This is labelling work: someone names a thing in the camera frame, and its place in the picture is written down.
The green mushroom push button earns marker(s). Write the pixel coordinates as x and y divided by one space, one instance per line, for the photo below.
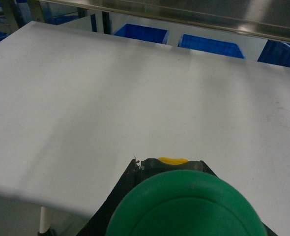
177 198

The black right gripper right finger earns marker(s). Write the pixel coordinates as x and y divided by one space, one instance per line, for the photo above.
207 169

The steel roller flow rack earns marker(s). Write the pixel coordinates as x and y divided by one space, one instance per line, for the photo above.
268 19

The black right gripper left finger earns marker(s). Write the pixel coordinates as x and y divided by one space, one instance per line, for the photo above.
98 223

